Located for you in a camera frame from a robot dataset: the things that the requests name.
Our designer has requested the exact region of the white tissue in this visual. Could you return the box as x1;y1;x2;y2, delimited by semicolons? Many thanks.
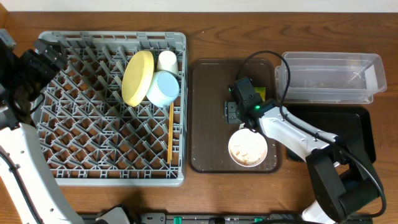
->
239;123;257;133

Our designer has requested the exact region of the yellow snack wrapper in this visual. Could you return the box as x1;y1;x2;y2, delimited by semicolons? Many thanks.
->
254;87;266;101

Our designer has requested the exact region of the white bowl with food scraps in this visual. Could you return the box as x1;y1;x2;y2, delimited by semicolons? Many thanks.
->
228;129;268;167

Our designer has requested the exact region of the wooden chopstick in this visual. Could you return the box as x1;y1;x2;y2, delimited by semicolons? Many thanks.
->
166;104;174;165
168;104;175;164

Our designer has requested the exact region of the light blue bowl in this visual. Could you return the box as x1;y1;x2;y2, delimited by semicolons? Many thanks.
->
146;71;180;108

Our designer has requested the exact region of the white plastic cup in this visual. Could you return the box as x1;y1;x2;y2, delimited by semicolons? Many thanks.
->
157;50;178;76

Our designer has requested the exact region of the yellow plate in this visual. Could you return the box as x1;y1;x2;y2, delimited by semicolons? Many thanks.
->
122;50;154;107

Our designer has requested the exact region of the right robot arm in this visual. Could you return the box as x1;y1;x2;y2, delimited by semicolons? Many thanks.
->
229;78;386;223

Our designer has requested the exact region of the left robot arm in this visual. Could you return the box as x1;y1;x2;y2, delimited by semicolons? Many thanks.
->
1;29;83;223

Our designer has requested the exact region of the grey plastic dishwasher rack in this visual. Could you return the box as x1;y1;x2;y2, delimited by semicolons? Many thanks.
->
32;31;188;187

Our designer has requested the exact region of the dark brown serving tray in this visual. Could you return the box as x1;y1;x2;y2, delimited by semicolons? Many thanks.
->
188;58;282;174

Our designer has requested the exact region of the clear plastic bin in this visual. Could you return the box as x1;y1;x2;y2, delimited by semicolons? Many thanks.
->
282;52;387;104

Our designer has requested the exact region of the black plastic tray bin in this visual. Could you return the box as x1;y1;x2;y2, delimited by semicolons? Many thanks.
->
287;105;376;162

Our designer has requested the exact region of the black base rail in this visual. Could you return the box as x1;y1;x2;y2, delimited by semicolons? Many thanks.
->
77;205;312;224

